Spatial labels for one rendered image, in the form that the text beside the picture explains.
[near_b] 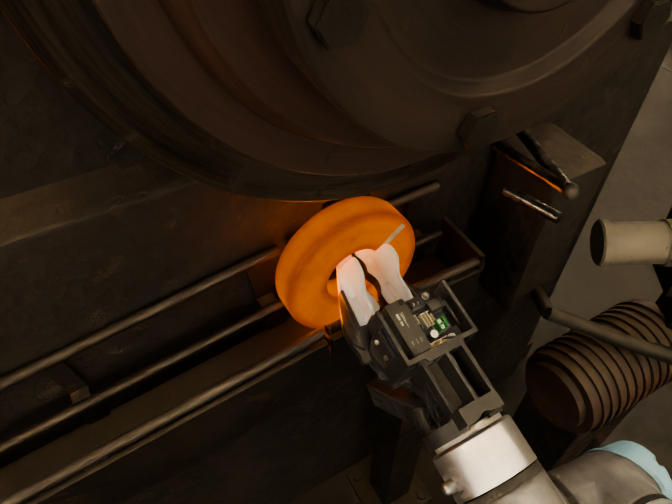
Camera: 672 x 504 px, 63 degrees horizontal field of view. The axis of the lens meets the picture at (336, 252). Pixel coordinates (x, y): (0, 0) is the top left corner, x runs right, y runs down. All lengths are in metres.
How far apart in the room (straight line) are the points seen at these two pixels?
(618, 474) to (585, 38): 0.41
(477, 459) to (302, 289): 0.22
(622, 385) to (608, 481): 0.26
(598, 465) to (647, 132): 1.80
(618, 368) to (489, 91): 0.58
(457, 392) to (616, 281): 1.26
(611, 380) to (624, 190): 1.24
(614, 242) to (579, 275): 0.92
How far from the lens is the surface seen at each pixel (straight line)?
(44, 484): 0.58
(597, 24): 0.37
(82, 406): 0.61
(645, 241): 0.76
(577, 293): 1.62
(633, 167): 2.11
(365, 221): 0.51
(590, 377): 0.81
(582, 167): 0.65
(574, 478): 0.61
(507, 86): 0.33
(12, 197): 0.52
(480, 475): 0.46
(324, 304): 0.56
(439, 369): 0.47
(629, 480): 0.61
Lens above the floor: 1.17
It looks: 48 degrees down
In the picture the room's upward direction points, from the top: straight up
